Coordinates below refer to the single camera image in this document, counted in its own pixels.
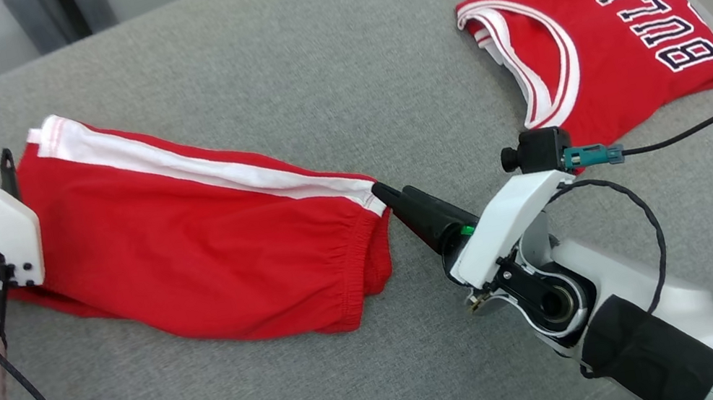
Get grey partition post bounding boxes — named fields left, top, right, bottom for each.
left=2, top=0, right=121, bottom=60

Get teal right camera connector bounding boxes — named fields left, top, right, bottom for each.
left=561, top=138, right=627, bottom=175

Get red shorts white stripe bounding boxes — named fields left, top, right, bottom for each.
left=0, top=59, right=413, bottom=390

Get red basketball jersey white trim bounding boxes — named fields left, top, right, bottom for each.
left=451, top=0, right=713, bottom=190

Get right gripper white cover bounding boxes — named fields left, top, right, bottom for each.
left=371, top=149, right=594, bottom=306

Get thin black right gripper cable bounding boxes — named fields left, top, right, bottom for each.
left=543, top=168, right=679, bottom=333

